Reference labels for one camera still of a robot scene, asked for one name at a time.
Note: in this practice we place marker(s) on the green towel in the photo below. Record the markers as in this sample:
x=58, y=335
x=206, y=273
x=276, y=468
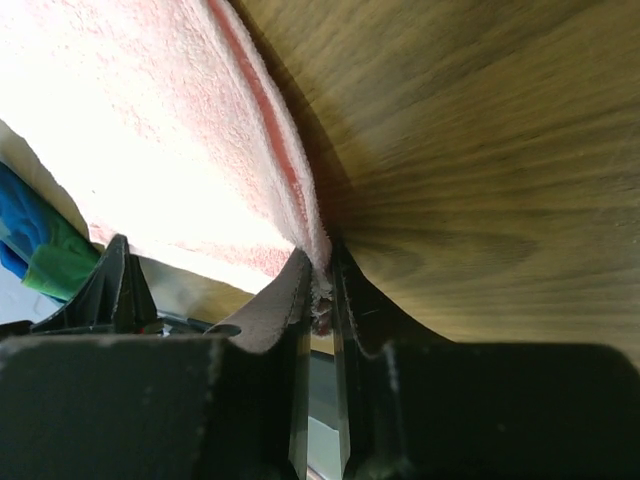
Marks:
x=62, y=262

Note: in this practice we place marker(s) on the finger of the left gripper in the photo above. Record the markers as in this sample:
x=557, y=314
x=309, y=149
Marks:
x=136, y=310
x=93, y=309

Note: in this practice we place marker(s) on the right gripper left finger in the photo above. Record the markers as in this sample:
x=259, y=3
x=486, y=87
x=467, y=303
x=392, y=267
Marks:
x=231, y=403

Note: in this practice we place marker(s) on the pink towel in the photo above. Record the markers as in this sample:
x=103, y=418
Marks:
x=162, y=123

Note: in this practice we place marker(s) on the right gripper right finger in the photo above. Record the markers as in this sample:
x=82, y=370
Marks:
x=416, y=405

